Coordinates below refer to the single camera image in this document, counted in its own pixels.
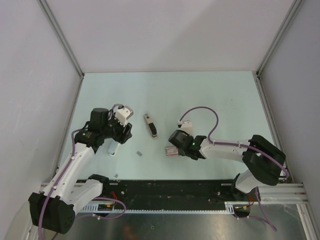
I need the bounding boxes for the blue white staple remover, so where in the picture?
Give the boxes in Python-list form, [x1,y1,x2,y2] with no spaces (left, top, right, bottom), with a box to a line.
[108,140,121,157]

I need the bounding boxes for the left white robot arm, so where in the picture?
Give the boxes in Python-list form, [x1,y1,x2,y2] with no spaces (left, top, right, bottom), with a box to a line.
[28,104,134,234]

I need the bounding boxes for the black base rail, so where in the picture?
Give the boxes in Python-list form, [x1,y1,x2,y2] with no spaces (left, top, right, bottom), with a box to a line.
[74,178,262,211]

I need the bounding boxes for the purple cable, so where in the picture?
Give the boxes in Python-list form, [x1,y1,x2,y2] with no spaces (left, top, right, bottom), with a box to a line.
[179,106,291,179]
[37,103,126,238]

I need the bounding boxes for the aluminium frame rail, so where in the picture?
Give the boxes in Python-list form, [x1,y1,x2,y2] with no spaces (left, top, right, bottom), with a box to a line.
[37,182,308,218]

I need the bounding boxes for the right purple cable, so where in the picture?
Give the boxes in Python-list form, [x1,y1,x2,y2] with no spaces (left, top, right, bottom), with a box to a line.
[179,106,291,179]

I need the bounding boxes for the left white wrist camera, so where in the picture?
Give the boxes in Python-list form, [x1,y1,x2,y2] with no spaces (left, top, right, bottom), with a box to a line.
[114,105,134,126]

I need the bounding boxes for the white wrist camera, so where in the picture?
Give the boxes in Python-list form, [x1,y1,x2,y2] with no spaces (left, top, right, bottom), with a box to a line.
[177,120,194,137]
[114,105,134,126]

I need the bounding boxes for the red white staple box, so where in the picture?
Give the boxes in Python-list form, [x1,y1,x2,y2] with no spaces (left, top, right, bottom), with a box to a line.
[165,146,183,157]

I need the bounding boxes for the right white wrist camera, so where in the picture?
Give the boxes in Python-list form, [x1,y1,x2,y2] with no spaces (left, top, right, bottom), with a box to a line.
[177,120,194,137]

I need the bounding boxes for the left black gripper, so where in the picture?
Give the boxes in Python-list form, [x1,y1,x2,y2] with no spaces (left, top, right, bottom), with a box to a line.
[101,112,132,144]

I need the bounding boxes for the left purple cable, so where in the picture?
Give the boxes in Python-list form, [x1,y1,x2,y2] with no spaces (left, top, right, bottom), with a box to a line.
[37,103,126,238]

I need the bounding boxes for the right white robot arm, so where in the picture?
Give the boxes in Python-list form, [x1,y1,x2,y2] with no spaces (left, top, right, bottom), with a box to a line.
[168,129,289,201]

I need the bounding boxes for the beige black stapler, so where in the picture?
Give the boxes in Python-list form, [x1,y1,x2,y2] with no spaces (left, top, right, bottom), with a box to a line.
[143,113,158,139]

